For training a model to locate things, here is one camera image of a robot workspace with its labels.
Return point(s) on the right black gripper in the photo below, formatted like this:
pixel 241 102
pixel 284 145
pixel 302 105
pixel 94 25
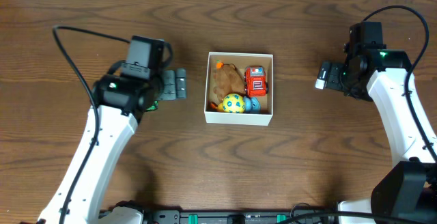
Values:
pixel 333 81

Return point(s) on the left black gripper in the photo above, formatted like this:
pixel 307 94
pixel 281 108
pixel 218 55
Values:
pixel 169 85

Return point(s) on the green ridged round toy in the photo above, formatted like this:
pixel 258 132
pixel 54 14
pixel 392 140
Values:
pixel 153 107

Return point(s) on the brown plush toy with orange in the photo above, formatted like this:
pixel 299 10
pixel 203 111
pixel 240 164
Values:
pixel 227 80

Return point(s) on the yellow ball with blue marks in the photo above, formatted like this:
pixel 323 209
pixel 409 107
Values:
pixel 233 103

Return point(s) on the red toy fire truck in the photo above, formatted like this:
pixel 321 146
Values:
pixel 256 83

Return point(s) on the orange blue toy duck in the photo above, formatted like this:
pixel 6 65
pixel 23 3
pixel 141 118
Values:
pixel 252 105

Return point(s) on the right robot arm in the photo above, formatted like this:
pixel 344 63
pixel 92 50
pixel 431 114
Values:
pixel 374 73

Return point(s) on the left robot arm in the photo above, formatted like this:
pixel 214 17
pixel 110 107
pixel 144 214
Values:
pixel 119 99

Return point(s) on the white cardboard box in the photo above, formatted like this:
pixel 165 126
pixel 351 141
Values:
pixel 241 62

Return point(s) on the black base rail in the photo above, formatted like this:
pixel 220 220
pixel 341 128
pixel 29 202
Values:
pixel 180 216

